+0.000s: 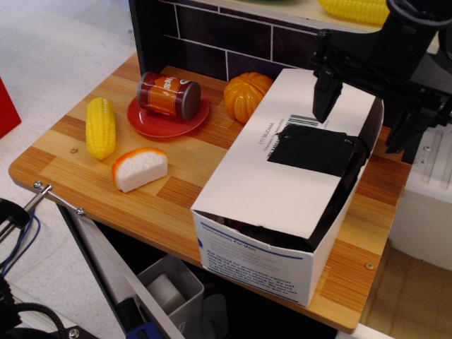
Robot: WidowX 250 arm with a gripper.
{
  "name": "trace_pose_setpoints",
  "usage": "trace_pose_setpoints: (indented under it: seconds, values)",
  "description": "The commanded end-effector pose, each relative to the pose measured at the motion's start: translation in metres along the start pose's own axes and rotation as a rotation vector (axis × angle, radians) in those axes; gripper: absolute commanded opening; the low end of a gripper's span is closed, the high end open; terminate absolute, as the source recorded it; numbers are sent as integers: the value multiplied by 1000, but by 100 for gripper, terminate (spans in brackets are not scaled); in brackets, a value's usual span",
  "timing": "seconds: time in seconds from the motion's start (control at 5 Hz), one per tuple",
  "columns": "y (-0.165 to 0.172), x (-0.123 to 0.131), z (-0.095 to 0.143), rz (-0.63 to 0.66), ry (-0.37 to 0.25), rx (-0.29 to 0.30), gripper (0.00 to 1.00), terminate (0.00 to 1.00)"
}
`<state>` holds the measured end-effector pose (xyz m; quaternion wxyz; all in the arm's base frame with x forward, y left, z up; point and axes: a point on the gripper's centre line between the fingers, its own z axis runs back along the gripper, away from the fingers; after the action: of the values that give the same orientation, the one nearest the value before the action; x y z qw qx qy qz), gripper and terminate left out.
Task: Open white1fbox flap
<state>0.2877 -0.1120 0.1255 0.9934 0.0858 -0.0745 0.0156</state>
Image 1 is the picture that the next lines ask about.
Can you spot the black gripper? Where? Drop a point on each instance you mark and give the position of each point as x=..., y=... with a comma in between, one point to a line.
x=393, y=66

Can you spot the white cardboard box with flap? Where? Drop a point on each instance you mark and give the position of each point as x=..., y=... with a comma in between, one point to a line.
x=257, y=217

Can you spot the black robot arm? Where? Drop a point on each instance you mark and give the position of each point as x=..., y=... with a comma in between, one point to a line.
x=428, y=18

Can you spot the yellow toy corn on shelf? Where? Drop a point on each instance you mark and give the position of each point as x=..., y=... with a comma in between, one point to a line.
x=364, y=11

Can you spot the orange toy pumpkin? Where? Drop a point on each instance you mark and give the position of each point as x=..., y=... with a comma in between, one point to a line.
x=244, y=93

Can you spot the dark tiled shelf unit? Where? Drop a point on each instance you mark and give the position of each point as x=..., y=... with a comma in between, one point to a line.
x=216, y=41

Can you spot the orange labelled toy can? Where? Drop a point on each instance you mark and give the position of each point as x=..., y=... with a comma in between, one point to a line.
x=169, y=95

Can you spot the red plate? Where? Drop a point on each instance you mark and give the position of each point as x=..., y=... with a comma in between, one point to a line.
x=154, y=125

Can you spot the white orange toy cheese wedge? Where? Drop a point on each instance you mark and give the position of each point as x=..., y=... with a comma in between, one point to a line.
x=139, y=167

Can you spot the yellow toy corn on table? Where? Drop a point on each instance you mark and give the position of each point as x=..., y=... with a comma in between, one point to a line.
x=100, y=128

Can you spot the grey plastic bin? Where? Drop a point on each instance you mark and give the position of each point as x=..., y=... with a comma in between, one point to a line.
x=178, y=292

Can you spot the red box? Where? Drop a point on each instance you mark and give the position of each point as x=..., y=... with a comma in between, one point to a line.
x=9, y=117

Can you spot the metal clamp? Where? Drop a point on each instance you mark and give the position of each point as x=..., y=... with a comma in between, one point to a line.
x=15, y=216

